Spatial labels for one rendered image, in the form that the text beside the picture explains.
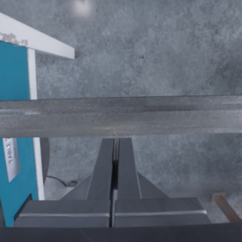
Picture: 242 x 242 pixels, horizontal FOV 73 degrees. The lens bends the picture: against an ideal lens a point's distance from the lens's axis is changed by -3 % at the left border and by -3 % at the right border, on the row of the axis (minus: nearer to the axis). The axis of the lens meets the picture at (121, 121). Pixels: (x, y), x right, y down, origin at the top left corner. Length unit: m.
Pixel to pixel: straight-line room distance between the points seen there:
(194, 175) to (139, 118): 1.10
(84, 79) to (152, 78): 0.40
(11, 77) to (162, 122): 0.35
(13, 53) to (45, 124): 0.23
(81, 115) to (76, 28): 0.84
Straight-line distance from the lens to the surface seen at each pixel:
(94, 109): 0.26
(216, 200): 1.51
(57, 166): 1.26
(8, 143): 0.46
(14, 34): 0.47
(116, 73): 1.01
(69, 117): 0.27
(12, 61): 0.46
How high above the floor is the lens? 1.01
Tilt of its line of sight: 74 degrees down
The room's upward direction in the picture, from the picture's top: 179 degrees clockwise
